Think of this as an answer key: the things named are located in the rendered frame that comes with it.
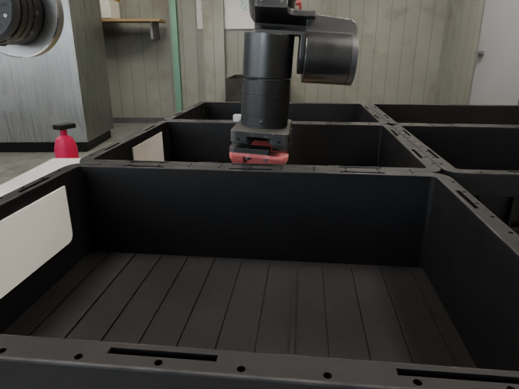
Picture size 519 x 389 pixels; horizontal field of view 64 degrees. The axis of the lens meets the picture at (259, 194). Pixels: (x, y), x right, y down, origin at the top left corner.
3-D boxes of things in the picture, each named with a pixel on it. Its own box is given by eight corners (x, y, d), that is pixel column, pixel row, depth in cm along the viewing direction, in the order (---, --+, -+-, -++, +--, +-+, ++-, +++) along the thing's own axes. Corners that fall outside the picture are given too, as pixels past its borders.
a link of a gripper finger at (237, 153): (286, 196, 56) (292, 127, 53) (283, 217, 49) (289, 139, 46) (236, 191, 57) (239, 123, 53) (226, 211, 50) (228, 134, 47)
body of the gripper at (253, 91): (290, 133, 56) (296, 76, 53) (286, 151, 46) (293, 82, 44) (242, 129, 56) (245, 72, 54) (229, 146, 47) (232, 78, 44)
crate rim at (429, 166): (75, 182, 47) (72, 161, 46) (161, 133, 75) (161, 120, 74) (442, 194, 43) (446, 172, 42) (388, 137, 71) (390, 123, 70)
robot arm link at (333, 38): (259, 0, 53) (258, -44, 45) (348, 5, 53) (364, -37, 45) (252, 91, 52) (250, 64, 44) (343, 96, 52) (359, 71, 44)
